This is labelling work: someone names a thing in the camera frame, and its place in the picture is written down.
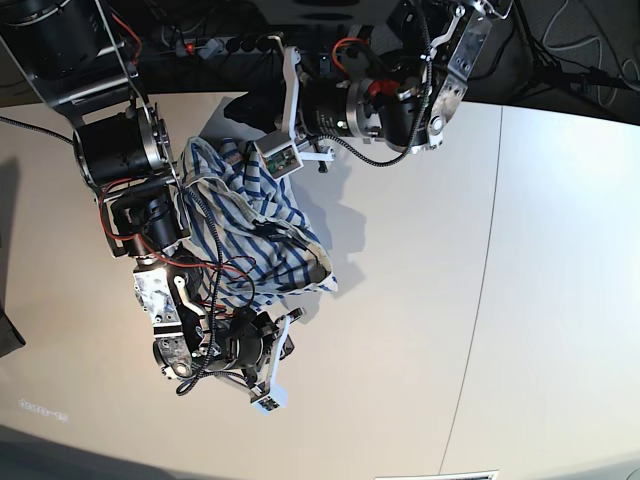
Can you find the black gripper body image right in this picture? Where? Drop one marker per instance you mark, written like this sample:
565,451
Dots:
356,109

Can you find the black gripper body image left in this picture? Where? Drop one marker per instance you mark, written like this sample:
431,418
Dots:
246,341

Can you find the blue white striped T-shirt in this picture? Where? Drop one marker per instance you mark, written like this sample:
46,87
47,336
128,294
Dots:
240,216

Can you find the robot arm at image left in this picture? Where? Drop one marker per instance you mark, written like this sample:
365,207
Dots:
81,59

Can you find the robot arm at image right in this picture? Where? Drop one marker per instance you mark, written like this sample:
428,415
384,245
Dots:
404,97

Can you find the black power strip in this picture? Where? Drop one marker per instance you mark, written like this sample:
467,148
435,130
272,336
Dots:
208,47

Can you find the black tripod stand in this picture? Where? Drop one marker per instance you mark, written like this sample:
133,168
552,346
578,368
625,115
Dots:
547,65

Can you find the dark object at left edge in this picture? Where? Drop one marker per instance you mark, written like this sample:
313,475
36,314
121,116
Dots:
10,338

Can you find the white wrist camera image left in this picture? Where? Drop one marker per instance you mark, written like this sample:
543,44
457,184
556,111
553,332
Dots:
266,394

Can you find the black table clamp mount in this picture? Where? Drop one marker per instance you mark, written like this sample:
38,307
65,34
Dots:
325,65

